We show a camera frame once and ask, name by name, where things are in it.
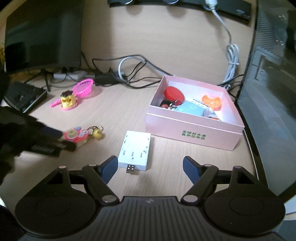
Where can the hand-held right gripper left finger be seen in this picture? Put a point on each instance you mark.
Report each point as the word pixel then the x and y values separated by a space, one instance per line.
pixel 108 168

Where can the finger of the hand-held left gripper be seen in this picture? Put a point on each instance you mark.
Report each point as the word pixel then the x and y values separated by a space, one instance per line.
pixel 50 134
pixel 55 149

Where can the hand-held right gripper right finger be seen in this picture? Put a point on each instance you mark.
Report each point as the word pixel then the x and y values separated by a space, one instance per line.
pixel 190 168

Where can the white usb hub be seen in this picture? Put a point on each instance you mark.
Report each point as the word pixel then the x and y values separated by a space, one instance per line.
pixel 135 149

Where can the yellow pudding toy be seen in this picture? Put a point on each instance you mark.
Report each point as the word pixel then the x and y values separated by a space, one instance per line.
pixel 67 99

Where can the pink cardboard box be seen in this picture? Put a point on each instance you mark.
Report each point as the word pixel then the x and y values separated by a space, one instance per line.
pixel 185 129

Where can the pink plastic toy basket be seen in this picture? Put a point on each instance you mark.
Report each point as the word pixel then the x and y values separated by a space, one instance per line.
pixel 83 87

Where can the blue tissue pack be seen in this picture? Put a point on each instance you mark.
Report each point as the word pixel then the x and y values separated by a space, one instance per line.
pixel 190 107

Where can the orange plastic toy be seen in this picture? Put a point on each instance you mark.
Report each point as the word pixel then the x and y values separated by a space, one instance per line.
pixel 211 101

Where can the red round toy lid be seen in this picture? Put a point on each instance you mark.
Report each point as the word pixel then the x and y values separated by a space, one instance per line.
pixel 173 92

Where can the wooden desktop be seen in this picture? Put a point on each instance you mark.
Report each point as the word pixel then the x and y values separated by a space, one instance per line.
pixel 111 111

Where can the black keyboard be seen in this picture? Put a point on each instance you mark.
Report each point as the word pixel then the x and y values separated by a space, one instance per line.
pixel 24 96

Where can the black monitor stand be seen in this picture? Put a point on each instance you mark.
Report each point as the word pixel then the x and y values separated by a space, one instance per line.
pixel 46 78

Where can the white power strip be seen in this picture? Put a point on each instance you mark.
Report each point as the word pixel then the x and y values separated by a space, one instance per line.
pixel 69 74

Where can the black power adapter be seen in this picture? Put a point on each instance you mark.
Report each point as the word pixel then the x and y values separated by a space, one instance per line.
pixel 104 79

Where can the black computer monitor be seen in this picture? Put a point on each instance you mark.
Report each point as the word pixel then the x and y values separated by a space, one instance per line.
pixel 44 34

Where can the glass-sided computer case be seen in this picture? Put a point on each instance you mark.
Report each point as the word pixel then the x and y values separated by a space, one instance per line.
pixel 270 81

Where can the black mounted bar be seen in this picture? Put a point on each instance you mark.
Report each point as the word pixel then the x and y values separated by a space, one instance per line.
pixel 180 4

